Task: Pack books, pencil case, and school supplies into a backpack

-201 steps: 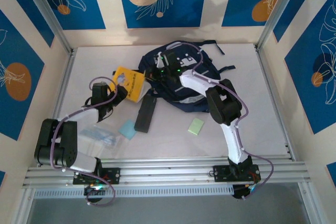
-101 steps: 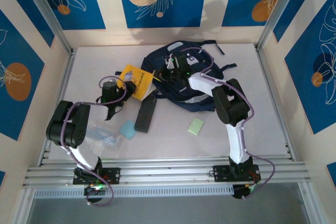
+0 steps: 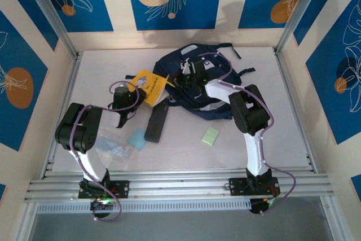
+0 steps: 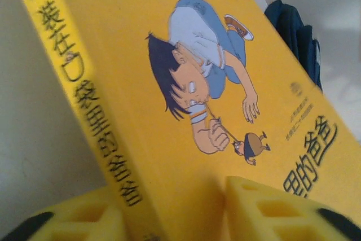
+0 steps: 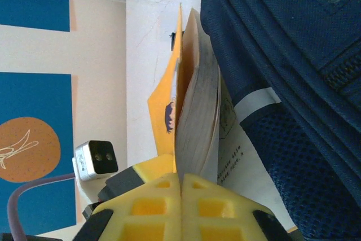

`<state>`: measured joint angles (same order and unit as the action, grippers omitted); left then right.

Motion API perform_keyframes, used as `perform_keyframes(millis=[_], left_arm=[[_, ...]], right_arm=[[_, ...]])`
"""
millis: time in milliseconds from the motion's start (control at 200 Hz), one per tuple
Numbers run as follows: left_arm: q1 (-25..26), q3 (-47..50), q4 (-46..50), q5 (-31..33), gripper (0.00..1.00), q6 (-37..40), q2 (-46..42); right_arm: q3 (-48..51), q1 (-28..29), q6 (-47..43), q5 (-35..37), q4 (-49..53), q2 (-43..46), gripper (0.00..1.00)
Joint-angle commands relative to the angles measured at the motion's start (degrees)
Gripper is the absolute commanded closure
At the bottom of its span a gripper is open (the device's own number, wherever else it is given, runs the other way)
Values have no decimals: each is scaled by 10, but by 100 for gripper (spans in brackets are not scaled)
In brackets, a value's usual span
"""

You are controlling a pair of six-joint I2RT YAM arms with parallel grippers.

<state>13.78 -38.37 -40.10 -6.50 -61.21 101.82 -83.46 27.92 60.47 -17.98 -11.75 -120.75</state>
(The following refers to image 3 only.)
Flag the yellow book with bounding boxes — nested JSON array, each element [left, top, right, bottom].
[[125, 68, 170, 109]]

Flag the navy blue backpack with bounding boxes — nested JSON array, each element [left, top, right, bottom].
[[153, 42, 256, 121]]

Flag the black pencil case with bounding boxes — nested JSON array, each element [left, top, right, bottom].
[[143, 104, 170, 143]]

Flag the clear plastic bag of pens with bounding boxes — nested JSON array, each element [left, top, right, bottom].
[[94, 131, 135, 165]]

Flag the green sticky note pad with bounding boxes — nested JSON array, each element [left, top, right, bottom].
[[201, 127, 220, 148]]

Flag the blue sticky note pad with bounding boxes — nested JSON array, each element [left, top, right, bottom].
[[127, 129, 148, 151]]

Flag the black electronics module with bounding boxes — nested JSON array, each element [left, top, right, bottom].
[[249, 198, 279, 216], [90, 199, 113, 219]]

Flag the aluminium side rail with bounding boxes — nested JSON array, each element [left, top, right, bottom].
[[272, 49, 321, 174], [39, 51, 83, 180]]

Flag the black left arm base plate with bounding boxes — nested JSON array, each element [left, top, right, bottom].
[[78, 180, 130, 199]]

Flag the long aluminium frame rail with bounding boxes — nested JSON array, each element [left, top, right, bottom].
[[24, 169, 336, 204]]

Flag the grey slotted cable duct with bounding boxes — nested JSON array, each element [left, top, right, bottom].
[[36, 198, 252, 215]]

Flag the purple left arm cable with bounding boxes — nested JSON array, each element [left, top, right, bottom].
[[69, 81, 141, 222]]

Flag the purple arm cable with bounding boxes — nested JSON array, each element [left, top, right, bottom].
[[197, 51, 297, 216], [69, 81, 141, 222]]

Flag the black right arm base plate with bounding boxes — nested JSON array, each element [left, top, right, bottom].
[[228, 177, 281, 198]]

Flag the aluminium frame post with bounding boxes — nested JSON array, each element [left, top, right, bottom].
[[19, 0, 80, 59], [275, 0, 329, 55]]

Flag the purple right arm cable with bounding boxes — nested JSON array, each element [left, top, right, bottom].
[[197, 51, 297, 216]]

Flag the aluminium frame leg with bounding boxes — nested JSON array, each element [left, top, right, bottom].
[[320, 195, 344, 241], [16, 203, 39, 241]]

